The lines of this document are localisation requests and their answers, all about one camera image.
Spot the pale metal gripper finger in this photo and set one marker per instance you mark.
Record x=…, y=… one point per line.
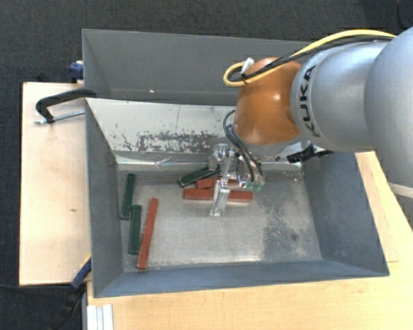
x=216, y=199
x=225, y=198

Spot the red-brown flat block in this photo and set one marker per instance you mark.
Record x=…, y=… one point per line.
x=204, y=183
x=198, y=194
x=148, y=234

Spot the dark green flat block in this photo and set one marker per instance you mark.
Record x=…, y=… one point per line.
x=196, y=177
x=135, y=229
x=128, y=196

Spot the grey metal bin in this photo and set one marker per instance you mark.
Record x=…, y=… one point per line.
x=206, y=239

